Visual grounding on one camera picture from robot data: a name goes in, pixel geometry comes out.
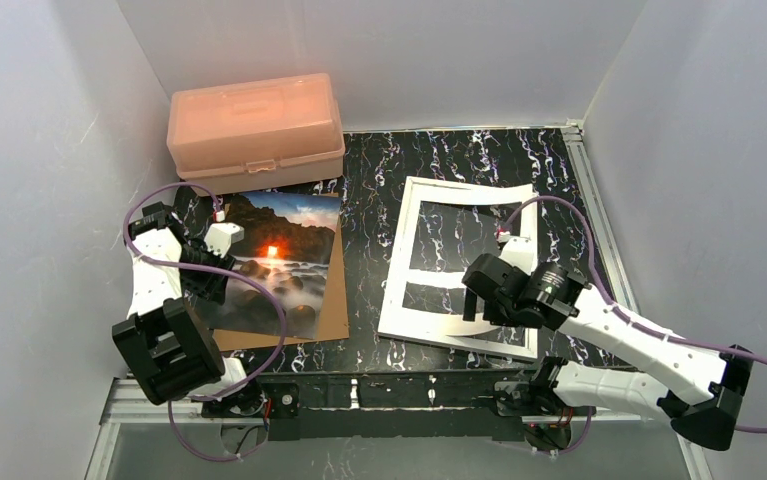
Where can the aluminium front rail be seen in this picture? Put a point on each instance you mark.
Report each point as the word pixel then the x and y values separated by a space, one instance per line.
pixel 352 441

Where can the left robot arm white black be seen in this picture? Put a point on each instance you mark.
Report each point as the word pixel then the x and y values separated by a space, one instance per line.
pixel 165 344

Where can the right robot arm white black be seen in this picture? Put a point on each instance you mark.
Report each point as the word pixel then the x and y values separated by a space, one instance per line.
pixel 698 393

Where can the pink plastic storage box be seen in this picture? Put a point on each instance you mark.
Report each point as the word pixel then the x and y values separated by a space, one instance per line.
pixel 257 135

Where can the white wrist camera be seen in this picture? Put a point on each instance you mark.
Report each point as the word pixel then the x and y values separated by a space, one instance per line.
pixel 517 251
pixel 222 234

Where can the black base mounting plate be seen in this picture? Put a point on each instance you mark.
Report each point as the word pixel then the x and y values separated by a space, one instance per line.
pixel 491 404

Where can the clear acrylic glass sheet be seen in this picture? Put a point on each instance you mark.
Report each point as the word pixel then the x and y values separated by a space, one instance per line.
pixel 448 239

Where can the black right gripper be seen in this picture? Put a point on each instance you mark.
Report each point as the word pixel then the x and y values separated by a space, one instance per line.
pixel 484 287

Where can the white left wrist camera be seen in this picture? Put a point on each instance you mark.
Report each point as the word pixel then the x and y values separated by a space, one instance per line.
pixel 222 234

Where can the landscape sunset photo print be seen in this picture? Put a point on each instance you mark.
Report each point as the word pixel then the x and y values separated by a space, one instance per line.
pixel 287 249

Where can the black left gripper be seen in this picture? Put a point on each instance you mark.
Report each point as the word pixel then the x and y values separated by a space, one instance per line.
pixel 205 277

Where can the white picture frame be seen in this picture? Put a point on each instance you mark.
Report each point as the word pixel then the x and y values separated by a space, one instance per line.
pixel 463 269

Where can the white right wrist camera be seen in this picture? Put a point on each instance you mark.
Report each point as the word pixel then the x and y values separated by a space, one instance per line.
pixel 517 251

